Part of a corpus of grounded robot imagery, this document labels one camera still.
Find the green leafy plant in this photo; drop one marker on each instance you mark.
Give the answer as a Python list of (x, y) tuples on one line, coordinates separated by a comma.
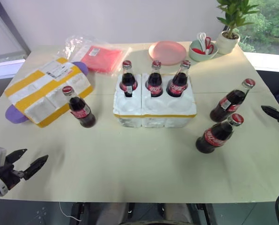
[(235, 14)]

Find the clear bag with red cloth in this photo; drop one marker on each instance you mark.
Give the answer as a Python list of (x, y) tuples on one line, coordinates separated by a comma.
[(102, 56)]

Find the white foam bottle holder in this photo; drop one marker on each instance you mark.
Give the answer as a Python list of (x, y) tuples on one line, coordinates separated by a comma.
[(153, 107)]

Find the purple flat plate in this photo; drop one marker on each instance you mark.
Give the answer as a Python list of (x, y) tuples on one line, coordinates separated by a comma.
[(14, 114)]

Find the foam block with yellow tape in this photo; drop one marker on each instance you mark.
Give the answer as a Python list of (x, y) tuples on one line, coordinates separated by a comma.
[(43, 93)]

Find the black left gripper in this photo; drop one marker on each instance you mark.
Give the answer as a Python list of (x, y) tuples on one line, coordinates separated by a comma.
[(6, 175)]

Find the red spatula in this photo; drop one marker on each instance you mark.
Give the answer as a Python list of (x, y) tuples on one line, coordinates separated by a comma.
[(197, 50)]

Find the white ribbed plant pot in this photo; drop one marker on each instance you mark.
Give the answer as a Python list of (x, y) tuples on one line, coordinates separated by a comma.
[(227, 44)]

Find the black table frame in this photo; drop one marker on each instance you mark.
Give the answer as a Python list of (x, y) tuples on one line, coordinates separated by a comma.
[(144, 213)]

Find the pink round plate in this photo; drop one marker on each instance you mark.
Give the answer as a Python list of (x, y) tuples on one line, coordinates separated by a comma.
[(167, 52)]

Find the grey rounded shape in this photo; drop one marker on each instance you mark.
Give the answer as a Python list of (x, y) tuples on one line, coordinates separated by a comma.
[(177, 214)]

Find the glass cola bottle red cap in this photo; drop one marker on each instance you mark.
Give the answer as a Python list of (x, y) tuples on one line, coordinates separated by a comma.
[(155, 83), (178, 84), (230, 102), (81, 110), (215, 137), (128, 80)]

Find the grey window frame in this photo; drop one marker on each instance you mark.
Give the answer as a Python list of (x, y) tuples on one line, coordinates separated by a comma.
[(10, 28)]

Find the white whisk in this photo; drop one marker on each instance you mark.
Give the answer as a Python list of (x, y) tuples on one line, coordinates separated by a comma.
[(201, 38)]

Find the pale green bowl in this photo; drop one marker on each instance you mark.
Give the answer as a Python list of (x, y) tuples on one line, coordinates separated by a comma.
[(195, 56)]

